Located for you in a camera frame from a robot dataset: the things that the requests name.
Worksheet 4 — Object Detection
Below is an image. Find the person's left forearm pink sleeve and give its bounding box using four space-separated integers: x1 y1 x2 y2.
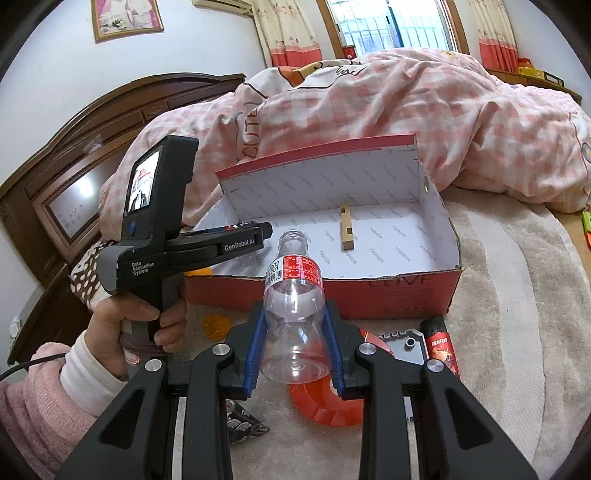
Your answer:
0 330 129 480

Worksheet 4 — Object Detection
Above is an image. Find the black cable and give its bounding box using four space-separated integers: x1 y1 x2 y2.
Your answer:
0 353 70 381

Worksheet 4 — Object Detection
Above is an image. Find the yellow box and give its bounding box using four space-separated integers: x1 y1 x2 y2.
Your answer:
516 58 565 86

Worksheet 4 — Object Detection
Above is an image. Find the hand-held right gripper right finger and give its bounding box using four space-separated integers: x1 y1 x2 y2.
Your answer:
323 299 539 480

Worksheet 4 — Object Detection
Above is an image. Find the person's left hand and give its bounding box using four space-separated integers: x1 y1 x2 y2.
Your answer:
85 279 188 381

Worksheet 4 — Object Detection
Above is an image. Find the wall air conditioner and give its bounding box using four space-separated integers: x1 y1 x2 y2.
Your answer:
191 0 254 19

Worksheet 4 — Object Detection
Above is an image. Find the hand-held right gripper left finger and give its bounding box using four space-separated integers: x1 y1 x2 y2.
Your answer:
54 300 269 480

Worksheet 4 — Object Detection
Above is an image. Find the clear plastic bottle red label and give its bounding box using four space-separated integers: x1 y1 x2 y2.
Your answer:
259 229 334 385

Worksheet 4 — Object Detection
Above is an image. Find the dark wooden headboard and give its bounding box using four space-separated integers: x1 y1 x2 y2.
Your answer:
0 73 247 365

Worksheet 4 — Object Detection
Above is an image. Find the brown polka-dot pillow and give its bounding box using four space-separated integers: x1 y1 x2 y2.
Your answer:
68 240 121 308

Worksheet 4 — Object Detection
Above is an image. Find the wooden side cabinet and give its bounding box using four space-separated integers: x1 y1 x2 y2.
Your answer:
487 68 583 104

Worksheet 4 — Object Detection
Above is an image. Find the small wooden block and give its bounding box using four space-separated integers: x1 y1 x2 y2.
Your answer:
340 206 355 251

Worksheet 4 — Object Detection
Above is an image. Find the cream and red curtain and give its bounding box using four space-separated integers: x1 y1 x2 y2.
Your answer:
468 0 520 72
253 0 324 68

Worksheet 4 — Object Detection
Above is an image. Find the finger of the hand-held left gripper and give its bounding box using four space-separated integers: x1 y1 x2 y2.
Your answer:
182 222 259 241
215 222 274 267

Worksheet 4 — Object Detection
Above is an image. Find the red lighter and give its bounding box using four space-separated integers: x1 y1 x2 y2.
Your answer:
421 316 461 380

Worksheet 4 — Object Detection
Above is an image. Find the silver multi-tool card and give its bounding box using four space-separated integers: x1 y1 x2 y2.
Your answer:
378 329 428 421

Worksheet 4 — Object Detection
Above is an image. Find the barred window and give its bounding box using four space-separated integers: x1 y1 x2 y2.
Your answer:
316 0 471 60

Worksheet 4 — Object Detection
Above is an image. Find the red cardboard shoe box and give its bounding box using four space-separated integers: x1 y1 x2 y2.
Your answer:
184 133 463 320

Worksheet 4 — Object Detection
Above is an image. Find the beige fluffy blanket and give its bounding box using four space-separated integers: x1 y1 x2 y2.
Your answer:
182 185 591 480

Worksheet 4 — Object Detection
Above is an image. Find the framed wall picture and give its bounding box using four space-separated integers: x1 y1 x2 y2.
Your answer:
90 0 164 44

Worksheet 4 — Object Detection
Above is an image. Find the pink checked quilt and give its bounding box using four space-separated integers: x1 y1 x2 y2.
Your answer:
99 48 591 241

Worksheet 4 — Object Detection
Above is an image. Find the orange tape roll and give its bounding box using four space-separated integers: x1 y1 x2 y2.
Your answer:
288 329 397 426

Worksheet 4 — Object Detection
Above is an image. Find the dark patterned packet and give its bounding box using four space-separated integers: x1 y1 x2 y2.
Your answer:
225 399 271 437

